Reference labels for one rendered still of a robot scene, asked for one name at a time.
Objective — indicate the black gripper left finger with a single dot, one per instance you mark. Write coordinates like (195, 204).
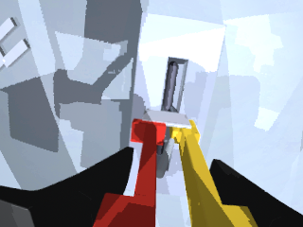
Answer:
(73, 202)

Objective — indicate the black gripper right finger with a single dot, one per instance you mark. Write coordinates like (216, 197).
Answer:
(234, 189)

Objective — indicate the white forked bar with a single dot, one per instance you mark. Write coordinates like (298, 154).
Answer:
(15, 53)

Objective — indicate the grey rod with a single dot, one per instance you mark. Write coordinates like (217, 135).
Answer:
(168, 95)

